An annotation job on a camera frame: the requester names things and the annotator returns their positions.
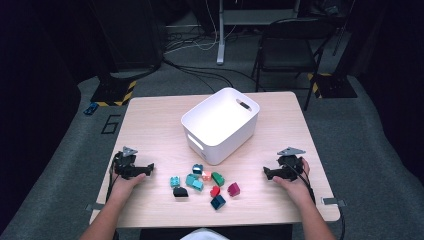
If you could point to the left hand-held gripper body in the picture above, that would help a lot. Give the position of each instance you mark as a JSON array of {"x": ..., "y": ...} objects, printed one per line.
[{"x": 125, "y": 165}]

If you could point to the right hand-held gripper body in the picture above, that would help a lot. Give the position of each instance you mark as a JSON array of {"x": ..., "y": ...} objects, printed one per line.
[{"x": 289, "y": 166}]

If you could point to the small light teal toy block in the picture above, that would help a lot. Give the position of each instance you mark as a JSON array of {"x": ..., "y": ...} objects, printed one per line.
[{"x": 174, "y": 182}]

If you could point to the black toy block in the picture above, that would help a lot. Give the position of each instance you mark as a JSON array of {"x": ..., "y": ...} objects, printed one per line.
[{"x": 180, "y": 192}]

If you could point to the magenta toy block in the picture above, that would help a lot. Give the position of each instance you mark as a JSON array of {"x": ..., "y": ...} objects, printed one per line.
[{"x": 233, "y": 189}]

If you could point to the dark teal toy block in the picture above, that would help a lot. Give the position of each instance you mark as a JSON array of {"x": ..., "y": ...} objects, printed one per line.
[{"x": 197, "y": 169}]

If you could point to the green toy block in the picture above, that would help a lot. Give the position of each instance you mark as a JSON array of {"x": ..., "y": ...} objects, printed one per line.
[{"x": 218, "y": 179}]

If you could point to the light blue toy block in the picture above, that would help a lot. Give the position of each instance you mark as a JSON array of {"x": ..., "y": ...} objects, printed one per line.
[{"x": 198, "y": 185}]

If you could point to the red toy block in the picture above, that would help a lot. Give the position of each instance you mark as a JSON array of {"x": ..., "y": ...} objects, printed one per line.
[{"x": 215, "y": 191}]

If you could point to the pink orange toy block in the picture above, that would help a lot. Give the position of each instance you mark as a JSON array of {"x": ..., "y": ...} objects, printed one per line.
[{"x": 206, "y": 176}]

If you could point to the dark blue toy block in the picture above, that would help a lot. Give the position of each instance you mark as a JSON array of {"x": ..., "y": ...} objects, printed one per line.
[{"x": 218, "y": 202}]

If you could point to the white plastic bin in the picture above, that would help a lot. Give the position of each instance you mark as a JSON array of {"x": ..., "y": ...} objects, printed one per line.
[{"x": 216, "y": 123}]

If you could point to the person's left hand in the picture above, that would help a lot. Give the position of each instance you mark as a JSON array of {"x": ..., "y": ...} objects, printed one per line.
[{"x": 125, "y": 186}]

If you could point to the person's right hand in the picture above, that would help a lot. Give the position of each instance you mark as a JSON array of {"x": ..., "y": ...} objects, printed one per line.
[{"x": 295, "y": 190}]

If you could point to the grey metal clip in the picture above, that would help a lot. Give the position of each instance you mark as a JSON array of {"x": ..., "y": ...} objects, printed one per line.
[
  {"x": 333, "y": 201},
  {"x": 93, "y": 207}
]

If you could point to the small blue object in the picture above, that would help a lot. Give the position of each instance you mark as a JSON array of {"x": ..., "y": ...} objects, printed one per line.
[{"x": 90, "y": 108}]

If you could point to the black yellow striped stand base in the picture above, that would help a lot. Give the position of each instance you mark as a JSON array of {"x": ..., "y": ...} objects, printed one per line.
[
  {"x": 333, "y": 86},
  {"x": 111, "y": 91}
]

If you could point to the dark curtain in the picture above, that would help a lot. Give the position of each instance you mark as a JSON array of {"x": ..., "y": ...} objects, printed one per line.
[
  {"x": 393, "y": 83},
  {"x": 33, "y": 100}
]

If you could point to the black folding chair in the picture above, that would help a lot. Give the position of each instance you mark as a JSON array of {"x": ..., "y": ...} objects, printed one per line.
[{"x": 286, "y": 50}]

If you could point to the white desk frame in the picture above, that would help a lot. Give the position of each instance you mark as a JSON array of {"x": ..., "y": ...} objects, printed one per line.
[{"x": 220, "y": 40}]

